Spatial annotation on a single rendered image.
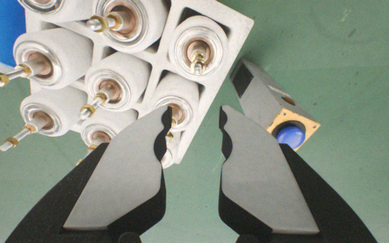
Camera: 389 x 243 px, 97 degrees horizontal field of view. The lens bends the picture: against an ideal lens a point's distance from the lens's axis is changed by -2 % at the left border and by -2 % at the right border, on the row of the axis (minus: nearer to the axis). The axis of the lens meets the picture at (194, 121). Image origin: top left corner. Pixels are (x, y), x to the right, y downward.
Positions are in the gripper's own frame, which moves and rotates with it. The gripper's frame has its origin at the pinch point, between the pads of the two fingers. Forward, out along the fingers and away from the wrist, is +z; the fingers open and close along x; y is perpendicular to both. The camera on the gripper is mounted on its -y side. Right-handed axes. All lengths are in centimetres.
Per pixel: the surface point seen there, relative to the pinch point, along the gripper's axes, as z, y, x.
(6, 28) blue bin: 35, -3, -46
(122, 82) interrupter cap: 18.4, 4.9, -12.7
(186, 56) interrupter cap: 18.5, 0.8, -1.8
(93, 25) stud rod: 9.8, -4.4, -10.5
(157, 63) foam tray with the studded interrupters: 25.8, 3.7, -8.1
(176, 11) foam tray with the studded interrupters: 25.8, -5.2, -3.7
